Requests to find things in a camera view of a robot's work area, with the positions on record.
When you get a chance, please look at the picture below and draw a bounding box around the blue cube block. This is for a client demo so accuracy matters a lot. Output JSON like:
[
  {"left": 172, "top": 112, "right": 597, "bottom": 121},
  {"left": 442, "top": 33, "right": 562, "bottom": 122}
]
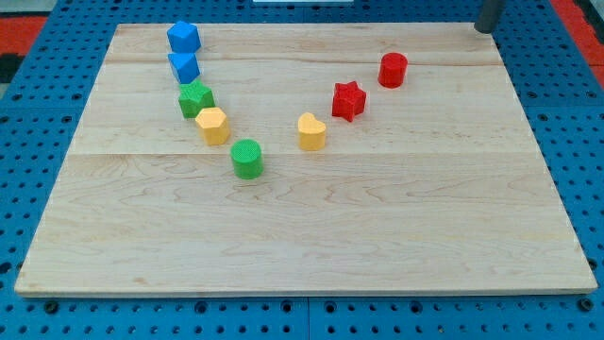
[{"left": 167, "top": 21, "right": 201, "bottom": 53}]

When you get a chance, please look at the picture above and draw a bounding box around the yellow heart block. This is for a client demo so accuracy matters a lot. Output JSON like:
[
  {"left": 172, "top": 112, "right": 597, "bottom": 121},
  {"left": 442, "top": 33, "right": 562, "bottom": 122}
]
[{"left": 297, "top": 112, "right": 327, "bottom": 151}]

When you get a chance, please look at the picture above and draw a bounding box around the green cylinder block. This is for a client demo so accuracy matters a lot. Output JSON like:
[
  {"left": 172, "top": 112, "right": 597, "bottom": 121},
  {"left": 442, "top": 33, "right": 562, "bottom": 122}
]
[{"left": 230, "top": 139, "right": 263, "bottom": 179}]

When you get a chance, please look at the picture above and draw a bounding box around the red star block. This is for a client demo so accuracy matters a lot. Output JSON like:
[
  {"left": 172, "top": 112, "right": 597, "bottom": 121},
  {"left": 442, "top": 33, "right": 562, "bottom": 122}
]
[{"left": 331, "top": 81, "right": 367, "bottom": 123}]

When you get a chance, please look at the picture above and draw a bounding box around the yellow hexagon block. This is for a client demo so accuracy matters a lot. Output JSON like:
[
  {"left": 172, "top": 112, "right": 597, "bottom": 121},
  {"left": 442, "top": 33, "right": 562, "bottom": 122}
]
[{"left": 195, "top": 107, "right": 230, "bottom": 145}]

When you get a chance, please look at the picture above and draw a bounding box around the green star block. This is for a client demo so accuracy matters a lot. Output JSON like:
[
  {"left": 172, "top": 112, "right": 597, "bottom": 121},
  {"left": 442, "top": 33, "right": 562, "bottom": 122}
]
[{"left": 178, "top": 79, "right": 215, "bottom": 119}]

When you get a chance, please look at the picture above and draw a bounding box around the red cylinder block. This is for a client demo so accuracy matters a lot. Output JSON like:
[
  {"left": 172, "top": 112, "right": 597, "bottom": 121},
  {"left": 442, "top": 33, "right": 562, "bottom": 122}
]
[{"left": 377, "top": 52, "right": 408, "bottom": 89}]

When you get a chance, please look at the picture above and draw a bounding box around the light wooden board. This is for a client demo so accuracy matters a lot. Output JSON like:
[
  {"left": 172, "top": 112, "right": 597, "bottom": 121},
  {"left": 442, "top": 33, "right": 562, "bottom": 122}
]
[{"left": 15, "top": 23, "right": 597, "bottom": 298}]

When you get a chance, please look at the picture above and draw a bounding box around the blue triangular prism block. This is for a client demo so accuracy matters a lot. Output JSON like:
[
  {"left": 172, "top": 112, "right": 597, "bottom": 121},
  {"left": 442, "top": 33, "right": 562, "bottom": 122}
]
[{"left": 168, "top": 53, "right": 200, "bottom": 84}]

